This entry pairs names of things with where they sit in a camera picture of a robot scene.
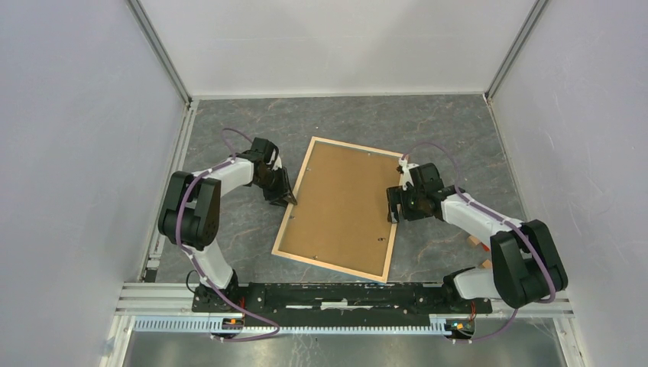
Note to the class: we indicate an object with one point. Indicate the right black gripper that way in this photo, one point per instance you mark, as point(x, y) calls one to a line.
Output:
point(396, 195)

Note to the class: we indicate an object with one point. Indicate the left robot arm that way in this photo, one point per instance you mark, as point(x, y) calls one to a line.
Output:
point(190, 214)

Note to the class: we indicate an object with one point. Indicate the tan wooden cube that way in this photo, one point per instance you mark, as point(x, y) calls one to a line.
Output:
point(473, 241)

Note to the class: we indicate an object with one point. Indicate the toothed cable duct strip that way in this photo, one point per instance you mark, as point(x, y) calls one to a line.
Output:
point(215, 325)

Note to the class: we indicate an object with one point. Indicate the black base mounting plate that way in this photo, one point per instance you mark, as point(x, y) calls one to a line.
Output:
point(337, 304)

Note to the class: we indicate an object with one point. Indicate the corner aluminium profile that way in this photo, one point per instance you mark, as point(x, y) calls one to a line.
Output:
point(515, 48)
point(157, 46)

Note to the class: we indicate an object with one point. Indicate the right corner aluminium profile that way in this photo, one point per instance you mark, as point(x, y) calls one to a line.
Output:
point(515, 48)

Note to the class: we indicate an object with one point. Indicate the aluminium rail frame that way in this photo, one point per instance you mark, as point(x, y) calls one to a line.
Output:
point(536, 335)

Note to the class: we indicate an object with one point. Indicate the left corner aluminium profile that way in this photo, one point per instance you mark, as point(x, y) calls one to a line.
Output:
point(157, 46)

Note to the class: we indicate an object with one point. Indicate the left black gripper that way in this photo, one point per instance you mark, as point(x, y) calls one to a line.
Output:
point(277, 197)

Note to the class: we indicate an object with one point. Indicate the wooden picture frame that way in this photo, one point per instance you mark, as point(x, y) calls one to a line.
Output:
point(329, 266)

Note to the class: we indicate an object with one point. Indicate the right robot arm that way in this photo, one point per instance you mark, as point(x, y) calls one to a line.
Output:
point(525, 264)

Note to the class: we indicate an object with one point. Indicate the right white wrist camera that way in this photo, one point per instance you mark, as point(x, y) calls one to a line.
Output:
point(404, 168)

